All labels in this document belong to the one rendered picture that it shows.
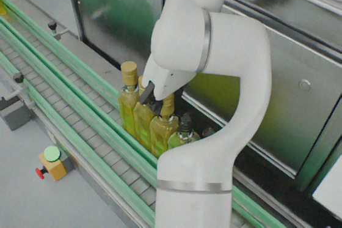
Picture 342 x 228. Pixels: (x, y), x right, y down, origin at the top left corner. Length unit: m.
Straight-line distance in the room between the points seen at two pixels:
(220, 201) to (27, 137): 0.92
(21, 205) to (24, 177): 0.09
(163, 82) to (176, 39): 0.18
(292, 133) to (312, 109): 0.09
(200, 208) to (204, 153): 0.06
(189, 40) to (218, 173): 0.15
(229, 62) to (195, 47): 0.04
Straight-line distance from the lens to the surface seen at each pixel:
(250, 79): 0.39
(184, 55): 0.36
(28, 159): 1.13
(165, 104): 0.63
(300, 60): 0.55
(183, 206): 0.34
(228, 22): 0.38
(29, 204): 1.04
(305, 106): 0.61
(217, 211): 0.34
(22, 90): 1.02
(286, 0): 0.53
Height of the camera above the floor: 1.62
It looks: 47 degrees down
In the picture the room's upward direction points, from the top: straight up
